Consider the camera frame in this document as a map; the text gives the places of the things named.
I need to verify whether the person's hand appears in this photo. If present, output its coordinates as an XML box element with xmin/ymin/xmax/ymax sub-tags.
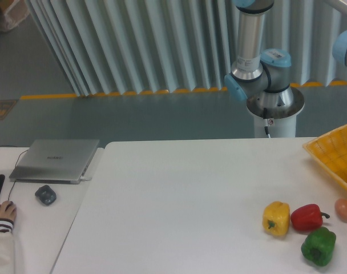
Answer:
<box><xmin>0</xmin><ymin>200</ymin><xmax>17</xmax><ymax>222</ymax></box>

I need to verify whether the forearm in white sleeve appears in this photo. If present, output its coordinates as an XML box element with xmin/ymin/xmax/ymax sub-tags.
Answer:
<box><xmin>0</xmin><ymin>218</ymin><xmax>15</xmax><ymax>273</ymax></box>

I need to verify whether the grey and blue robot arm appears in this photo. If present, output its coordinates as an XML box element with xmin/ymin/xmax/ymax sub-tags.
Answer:
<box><xmin>225</xmin><ymin>1</ymin><xmax>347</xmax><ymax>99</ymax></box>

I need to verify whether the yellow woven basket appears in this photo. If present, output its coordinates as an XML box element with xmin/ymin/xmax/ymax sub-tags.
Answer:
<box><xmin>302</xmin><ymin>124</ymin><xmax>347</xmax><ymax>192</ymax></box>

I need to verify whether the dark small case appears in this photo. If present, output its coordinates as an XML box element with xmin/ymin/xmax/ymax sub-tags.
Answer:
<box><xmin>35</xmin><ymin>185</ymin><xmax>57</xmax><ymax>206</ymax></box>

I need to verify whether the silver closed laptop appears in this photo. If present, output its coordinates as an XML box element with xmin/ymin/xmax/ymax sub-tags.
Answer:
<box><xmin>9</xmin><ymin>139</ymin><xmax>99</xmax><ymax>184</ymax></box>

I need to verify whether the white folding partition screen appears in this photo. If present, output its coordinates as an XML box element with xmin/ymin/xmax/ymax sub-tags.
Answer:
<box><xmin>26</xmin><ymin>1</ymin><xmax>347</xmax><ymax>96</ymax></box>

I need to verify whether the brown cardboard box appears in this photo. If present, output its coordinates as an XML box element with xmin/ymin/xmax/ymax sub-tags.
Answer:
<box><xmin>0</xmin><ymin>0</ymin><xmax>30</xmax><ymax>34</ymax></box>

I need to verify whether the yellow bell pepper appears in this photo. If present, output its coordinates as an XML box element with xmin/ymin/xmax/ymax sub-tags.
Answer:
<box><xmin>262</xmin><ymin>201</ymin><xmax>290</xmax><ymax>236</ymax></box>

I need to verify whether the red bell pepper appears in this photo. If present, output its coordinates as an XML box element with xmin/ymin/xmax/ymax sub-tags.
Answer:
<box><xmin>290</xmin><ymin>204</ymin><xmax>330</xmax><ymax>231</ymax></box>

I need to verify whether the green bell pepper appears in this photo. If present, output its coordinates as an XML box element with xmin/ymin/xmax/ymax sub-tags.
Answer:
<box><xmin>301</xmin><ymin>227</ymin><xmax>337</xmax><ymax>267</ymax></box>

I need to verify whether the brown egg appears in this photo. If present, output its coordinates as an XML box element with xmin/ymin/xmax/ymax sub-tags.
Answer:
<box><xmin>334</xmin><ymin>198</ymin><xmax>347</xmax><ymax>223</ymax></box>

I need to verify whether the black mouse cable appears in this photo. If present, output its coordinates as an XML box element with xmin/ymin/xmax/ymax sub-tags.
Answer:
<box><xmin>0</xmin><ymin>145</ymin><xmax>31</xmax><ymax>203</ymax></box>

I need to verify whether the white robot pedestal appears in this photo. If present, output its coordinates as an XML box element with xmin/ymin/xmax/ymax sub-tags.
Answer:
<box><xmin>247</xmin><ymin>87</ymin><xmax>305</xmax><ymax>138</ymax></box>

